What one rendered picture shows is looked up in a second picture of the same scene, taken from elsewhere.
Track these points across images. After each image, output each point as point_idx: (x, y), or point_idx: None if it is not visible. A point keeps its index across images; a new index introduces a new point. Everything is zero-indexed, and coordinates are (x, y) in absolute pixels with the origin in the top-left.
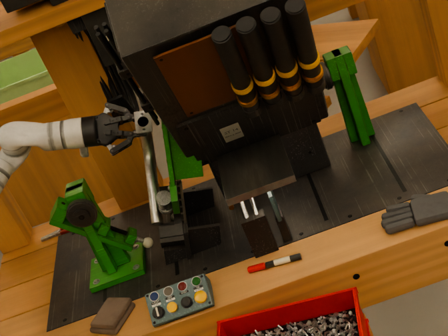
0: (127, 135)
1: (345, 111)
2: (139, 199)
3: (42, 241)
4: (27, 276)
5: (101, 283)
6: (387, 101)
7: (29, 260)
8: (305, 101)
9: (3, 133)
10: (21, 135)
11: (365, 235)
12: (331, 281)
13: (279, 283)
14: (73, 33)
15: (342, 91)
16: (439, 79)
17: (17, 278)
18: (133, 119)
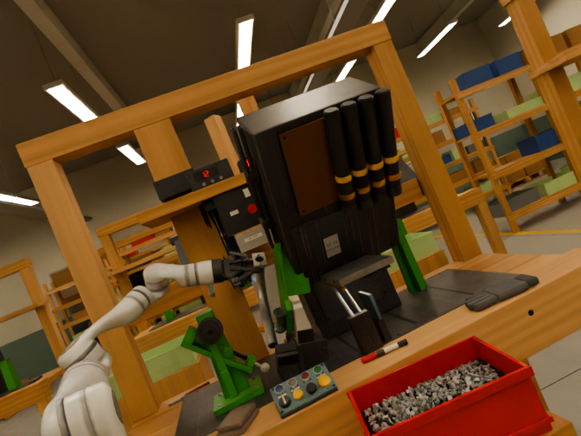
0: (246, 270)
1: (403, 266)
2: None
3: (169, 405)
4: (154, 428)
5: (225, 405)
6: (424, 278)
7: (156, 419)
8: (385, 218)
9: (149, 267)
10: (163, 269)
11: (456, 318)
12: None
13: (394, 361)
14: (205, 223)
15: (399, 250)
16: (455, 261)
17: (145, 432)
18: (251, 259)
